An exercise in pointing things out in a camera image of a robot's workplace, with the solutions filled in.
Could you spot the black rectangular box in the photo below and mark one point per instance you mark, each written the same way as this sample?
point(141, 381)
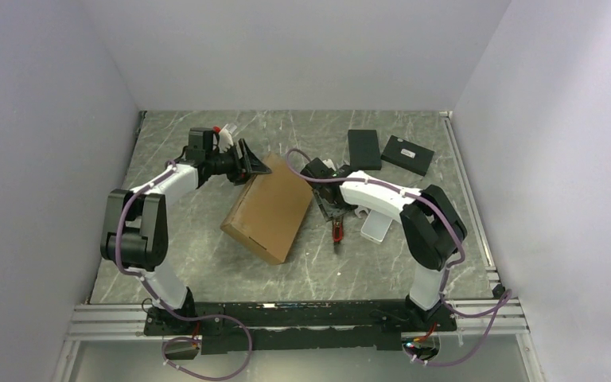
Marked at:
point(364, 153)

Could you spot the brown cardboard express box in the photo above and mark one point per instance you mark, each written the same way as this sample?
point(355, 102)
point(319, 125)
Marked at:
point(269, 211)

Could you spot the white network switch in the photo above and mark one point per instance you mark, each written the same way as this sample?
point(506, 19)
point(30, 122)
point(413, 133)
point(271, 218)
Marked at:
point(375, 227)

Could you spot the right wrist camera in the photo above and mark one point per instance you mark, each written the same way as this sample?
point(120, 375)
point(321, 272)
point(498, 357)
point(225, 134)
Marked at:
point(329, 163)

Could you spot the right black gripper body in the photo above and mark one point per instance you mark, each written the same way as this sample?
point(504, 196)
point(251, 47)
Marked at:
point(334, 208)

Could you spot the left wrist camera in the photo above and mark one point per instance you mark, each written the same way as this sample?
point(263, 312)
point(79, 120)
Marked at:
point(224, 140)

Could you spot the black box with label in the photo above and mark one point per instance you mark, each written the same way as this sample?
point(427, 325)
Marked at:
point(407, 155)

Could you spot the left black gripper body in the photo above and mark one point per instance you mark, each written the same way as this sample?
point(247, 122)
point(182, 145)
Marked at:
point(227, 163)

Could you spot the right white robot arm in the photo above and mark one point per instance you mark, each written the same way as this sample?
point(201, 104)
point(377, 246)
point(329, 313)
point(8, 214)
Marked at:
point(433, 230)

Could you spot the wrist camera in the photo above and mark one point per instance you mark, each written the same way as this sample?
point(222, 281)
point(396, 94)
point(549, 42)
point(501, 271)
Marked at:
point(224, 140)
point(329, 163)

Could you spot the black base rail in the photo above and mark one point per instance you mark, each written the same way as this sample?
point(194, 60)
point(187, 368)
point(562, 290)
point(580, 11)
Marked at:
point(237, 326)

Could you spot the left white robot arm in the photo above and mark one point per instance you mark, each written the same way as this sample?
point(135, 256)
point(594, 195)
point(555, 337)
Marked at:
point(135, 234)

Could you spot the red utility knife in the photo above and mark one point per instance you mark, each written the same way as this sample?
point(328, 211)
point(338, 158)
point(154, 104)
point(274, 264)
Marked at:
point(337, 230)

